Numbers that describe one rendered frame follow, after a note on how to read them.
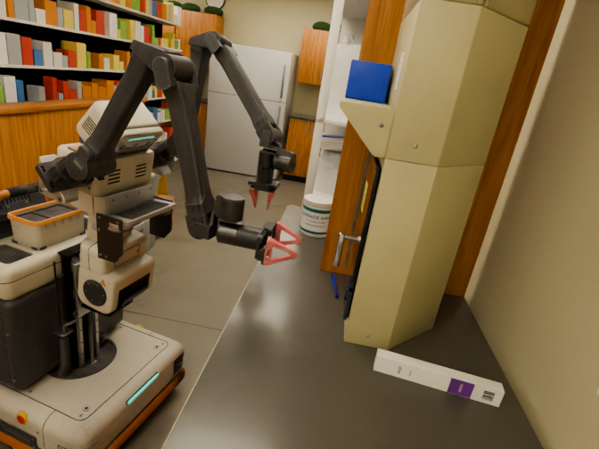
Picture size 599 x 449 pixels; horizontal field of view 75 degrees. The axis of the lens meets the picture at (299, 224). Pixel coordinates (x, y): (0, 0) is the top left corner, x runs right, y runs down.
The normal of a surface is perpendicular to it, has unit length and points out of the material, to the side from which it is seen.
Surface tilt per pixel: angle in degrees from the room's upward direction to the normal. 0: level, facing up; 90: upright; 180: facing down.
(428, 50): 90
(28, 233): 92
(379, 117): 90
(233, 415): 0
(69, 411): 0
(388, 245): 90
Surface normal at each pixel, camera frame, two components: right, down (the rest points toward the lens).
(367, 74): -0.12, 0.34
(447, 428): 0.15, -0.92
